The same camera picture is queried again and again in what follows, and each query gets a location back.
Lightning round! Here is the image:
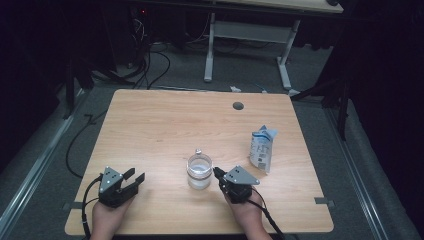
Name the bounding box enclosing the desk with white metal legs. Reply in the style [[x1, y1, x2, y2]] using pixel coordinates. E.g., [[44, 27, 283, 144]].
[[203, 0, 344, 97]]

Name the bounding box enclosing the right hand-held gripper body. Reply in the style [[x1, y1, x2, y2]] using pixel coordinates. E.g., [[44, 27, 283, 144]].
[[219, 165, 261, 205]]

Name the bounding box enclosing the white and blue salt bag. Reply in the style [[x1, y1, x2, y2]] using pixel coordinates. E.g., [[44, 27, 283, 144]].
[[249, 124, 279, 175]]

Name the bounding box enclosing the right hand-held gripper black cable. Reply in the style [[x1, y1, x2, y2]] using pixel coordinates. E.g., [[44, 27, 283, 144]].
[[249, 188, 286, 240]]

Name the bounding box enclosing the person's right hand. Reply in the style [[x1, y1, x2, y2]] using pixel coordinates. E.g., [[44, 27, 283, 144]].
[[224, 193, 266, 232]]

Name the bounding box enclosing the left hand-held gripper black cable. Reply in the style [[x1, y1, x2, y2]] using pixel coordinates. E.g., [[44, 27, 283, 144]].
[[81, 174, 103, 239]]

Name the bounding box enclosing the dark equipment with red light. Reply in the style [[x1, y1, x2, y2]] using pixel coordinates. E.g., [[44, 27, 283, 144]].
[[128, 4, 153, 68]]

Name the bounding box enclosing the black floor cable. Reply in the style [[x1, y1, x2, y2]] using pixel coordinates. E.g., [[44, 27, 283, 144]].
[[65, 109, 109, 179]]

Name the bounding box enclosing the clear jar with flip lid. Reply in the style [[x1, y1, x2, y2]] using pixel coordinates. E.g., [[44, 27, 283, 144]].
[[186, 148, 214, 191]]

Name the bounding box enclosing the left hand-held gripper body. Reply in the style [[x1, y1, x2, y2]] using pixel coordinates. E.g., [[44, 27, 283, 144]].
[[98, 165, 140, 209]]

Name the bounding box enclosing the bundle of black cables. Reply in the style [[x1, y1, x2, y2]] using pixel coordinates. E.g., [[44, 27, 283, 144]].
[[131, 13, 172, 90]]

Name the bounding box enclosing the grey tape strip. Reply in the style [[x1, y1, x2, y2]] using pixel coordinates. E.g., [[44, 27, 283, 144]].
[[63, 201, 87, 212], [314, 196, 335, 206]]

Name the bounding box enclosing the metal floor rail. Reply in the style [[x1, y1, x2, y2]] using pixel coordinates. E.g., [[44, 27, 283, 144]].
[[0, 96, 84, 231], [324, 106, 389, 240]]

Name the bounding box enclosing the hand-held gripper black cable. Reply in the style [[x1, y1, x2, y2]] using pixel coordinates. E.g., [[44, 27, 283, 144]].
[[81, 174, 103, 239], [249, 188, 286, 240]]

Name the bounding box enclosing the person's left hand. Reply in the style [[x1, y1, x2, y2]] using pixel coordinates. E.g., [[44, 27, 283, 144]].
[[91, 196, 136, 236]]

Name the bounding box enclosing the black stand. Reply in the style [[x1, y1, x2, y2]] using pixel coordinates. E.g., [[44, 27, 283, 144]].
[[289, 76, 351, 141], [63, 56, 95, 120]]

